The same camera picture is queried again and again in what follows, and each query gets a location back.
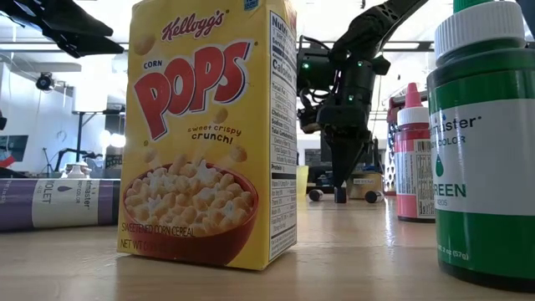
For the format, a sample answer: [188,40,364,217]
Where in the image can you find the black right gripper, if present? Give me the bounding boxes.
[317,98,374,188]

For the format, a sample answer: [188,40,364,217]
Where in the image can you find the yellow Corn Pops cereal box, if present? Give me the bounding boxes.
[116,0,298,272]

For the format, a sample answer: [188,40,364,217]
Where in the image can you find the small metal tin box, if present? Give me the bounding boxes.
[345,171,385,200]

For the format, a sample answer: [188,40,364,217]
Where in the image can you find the yellow plastic bin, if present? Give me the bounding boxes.
[296,165,309,197]

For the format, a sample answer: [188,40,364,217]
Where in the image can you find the red metal cheese grater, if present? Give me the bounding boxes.
[386,96,399,196]

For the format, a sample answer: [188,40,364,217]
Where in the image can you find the pink food colour bottle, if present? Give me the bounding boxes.
[395,82,436,223]

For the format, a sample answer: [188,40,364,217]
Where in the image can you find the black overhead beam with lights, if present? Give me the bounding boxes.
[0,40,436,53]

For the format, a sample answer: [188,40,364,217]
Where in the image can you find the green food colour bottle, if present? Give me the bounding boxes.
[426,0,535,293]

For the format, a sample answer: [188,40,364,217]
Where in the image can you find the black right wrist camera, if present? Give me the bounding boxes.
[298,106,324,135]

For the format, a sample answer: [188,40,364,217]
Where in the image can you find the black ceiling-mounted camera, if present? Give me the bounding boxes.
[35,71,55,92]

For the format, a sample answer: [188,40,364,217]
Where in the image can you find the dark wall screen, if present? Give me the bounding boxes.
[0,134,29,162]

